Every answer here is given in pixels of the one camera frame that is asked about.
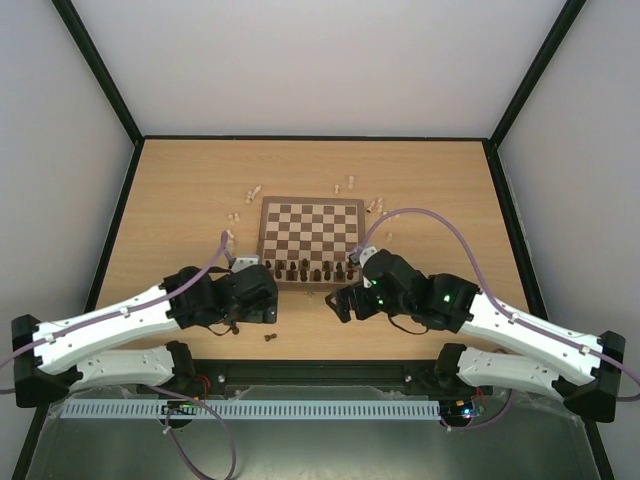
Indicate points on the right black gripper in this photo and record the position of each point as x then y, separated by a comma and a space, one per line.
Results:
354, 302

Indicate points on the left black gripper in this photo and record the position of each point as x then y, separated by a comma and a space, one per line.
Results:
257, 314

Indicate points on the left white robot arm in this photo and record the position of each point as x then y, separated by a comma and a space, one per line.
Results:
47, 354

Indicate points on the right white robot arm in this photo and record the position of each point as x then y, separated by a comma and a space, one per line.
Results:
582, 371

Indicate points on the left base circuit board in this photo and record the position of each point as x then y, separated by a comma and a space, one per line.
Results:
180, 408

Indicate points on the base circuit board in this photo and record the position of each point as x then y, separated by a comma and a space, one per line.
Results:
180, 408
463, 409

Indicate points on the right base circuit board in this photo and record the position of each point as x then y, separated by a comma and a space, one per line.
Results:
463, 409

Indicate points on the wooden chessboard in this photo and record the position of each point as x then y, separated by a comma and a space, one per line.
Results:
316, 229

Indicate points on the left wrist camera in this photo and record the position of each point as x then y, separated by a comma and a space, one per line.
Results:
242, 262

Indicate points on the black aluminium frame rail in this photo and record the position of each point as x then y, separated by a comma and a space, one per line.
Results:
180, 374

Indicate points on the white slotted cable duct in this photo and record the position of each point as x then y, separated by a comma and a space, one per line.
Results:
121, 409

